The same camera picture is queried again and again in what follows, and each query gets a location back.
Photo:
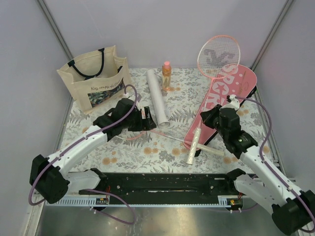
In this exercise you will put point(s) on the pink racket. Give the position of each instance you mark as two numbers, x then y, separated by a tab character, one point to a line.
199	146
217	59

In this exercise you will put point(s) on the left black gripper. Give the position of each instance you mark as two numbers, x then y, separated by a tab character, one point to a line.
144	124

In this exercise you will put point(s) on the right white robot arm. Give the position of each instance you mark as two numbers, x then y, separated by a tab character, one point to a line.
290	207

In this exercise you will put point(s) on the beige canvas tote bag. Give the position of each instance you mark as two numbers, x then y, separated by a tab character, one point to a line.
95	77

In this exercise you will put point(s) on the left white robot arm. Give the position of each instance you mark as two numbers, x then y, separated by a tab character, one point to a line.
51	176

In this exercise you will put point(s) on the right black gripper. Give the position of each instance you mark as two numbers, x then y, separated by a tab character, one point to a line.
207	116

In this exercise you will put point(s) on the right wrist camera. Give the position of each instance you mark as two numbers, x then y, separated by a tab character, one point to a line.
233	102

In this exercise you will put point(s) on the pink racket cover bag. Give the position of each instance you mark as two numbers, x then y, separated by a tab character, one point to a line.
240	82

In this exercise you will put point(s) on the orange drink bottle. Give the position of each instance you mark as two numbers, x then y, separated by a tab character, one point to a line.
166	75

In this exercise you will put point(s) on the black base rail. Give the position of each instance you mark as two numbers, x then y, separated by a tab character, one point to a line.
122	184

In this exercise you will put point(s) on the white cable duct strip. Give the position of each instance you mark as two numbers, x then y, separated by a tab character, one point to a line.
151	199

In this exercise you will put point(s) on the white shuttlecock tube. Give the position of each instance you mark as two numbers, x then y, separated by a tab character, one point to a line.
157	99

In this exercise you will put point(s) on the floral table mat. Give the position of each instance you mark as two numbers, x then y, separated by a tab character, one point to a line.
163	151

